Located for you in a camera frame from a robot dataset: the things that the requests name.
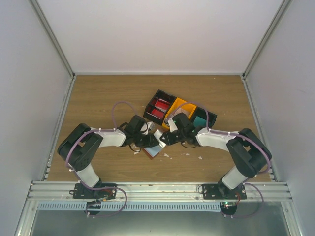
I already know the grey slotted cable duct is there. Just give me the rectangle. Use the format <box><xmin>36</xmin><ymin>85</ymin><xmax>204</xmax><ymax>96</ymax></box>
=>
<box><xmin>37</xmin><ymin>201</ymin><xmax>221</xmax><ymax>212</ymax></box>

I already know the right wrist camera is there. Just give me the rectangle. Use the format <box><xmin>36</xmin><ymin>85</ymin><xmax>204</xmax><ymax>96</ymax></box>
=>
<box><xmin>166</xmin><ymin>118</ymin><xmax>178</xmax><ymax>133</ymax></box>

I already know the yellow plastic bin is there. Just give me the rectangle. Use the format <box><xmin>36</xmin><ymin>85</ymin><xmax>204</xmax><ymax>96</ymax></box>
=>
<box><xmin>162</xmin><ymin>98</ymin><xmax>196</xmax><ymax>130</ymax></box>

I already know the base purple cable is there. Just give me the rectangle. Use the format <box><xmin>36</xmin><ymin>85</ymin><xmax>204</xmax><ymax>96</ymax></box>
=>
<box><xmin>221</xmin><ymin>181</ymin><xmax>264</xmax><ymax>219</ymax></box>
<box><xmin>85</xmin><ymin>186</ymin><xmax>128</xmax><ymax>219</ymax></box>

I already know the teal card stack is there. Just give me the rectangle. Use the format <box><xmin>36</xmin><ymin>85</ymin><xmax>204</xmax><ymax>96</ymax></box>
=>
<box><xmin>193</xmin><ymin>116</ymin><xmax>207</xmax><ymax>127</ymax></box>

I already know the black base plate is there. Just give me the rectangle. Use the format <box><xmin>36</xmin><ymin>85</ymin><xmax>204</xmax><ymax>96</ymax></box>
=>
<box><xmin>69</xmin><ymin>183</ymin><xmax>117</xmax><ymax>200</ymax></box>
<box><xmin>201</xmin><ymin>183</ymin><xmax>247</xmax><ymax>200</ymax></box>

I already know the upper red card stack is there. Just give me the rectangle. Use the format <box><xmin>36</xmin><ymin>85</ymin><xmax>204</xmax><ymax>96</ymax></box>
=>
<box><xmin>154</xmin><ymin>99</ymin><xmax>170</xmax><ymax>113</ymax></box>

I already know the red card stack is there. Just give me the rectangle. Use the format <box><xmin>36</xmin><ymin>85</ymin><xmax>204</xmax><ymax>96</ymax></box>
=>
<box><xmin>154</xmin><ymin>99</ymin><xmax>170</xmax><ymax>113</ymax></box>
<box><xmin>150</xmin><ymin>109</ymin><xmax>164</xmax><ymax>119</ymax></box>

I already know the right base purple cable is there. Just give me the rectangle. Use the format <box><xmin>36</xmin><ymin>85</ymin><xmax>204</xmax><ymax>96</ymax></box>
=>
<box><xmin>221</xmin><ymin>181</ymin><xmax>264</xmax><ymax>219</ymax></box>

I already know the white patterned card stack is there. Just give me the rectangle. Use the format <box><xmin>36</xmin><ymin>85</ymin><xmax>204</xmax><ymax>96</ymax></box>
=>
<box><xmin>182</xmin><ymin>108</ymin><xmax>193</xmax><ymax>118</ymax></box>

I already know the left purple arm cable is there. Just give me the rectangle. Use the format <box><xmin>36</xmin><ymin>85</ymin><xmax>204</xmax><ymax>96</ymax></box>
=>
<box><xmin>64</xmin><ymin>100</ymin><xmax>136</xmax><ymax>190</ymax></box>

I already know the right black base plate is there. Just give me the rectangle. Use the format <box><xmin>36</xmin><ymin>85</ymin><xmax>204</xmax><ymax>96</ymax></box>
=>
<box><xmin>201</xmin><ymin>183</ymin><xmax>247</xmax><ymax>200</ymax></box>

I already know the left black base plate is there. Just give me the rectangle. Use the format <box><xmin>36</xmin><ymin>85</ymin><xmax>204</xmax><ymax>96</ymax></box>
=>
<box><xmin>69</xmin><ymin>183</ymin><xmax>117</xmax><ymax>200</ymax></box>

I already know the black bin with red cards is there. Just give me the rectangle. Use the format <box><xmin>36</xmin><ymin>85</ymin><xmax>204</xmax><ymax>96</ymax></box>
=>
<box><xmin>143</xmin><ymin>90</ymin><xmax>177</xmax><ymax>126</ymax></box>

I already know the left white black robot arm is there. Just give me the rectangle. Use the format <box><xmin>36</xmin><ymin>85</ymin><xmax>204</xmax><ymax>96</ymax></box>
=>
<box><xmin>57</xmin><ymin>115</ymin><xmax>159</xmax><ymax>199</ymax></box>

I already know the brown leather card holder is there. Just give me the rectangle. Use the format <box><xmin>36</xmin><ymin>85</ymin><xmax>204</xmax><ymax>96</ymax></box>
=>
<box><xmin>142</xmin><ymin>127</ymin><xmax>170</xmax><ymax>160</ymax></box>

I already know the black bin with teal cards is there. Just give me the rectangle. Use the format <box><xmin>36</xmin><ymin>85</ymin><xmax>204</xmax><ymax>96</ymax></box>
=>
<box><xmin>189</xmin><ymin>107</ymin><xmax>217</xmax><ymax>128</ymax></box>

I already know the aluminium front rail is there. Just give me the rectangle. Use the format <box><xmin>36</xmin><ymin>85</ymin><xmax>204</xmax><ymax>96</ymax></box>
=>
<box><xmin>27</xmin><ymin>181</ymin><xmax>292</xmax><ymax>202</ymax></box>

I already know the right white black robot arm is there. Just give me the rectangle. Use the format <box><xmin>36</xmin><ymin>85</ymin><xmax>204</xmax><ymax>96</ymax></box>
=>
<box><xmin>160</xmin><ymin>113</ymin><xmax>272</xmax><ymax>199</ymax></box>

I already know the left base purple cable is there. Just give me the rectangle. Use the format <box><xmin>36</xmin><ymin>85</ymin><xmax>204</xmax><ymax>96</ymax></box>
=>
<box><xmin>85</xmin><ymin>186</ymin><xmax>128</xmax><ymax>219</ymax></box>

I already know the lower red card stack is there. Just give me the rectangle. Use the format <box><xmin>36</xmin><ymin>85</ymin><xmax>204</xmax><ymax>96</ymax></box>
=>
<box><xmin>150</xmin><ymin>109</ymin><xmax>164</xmax><ymax>119</ymax></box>

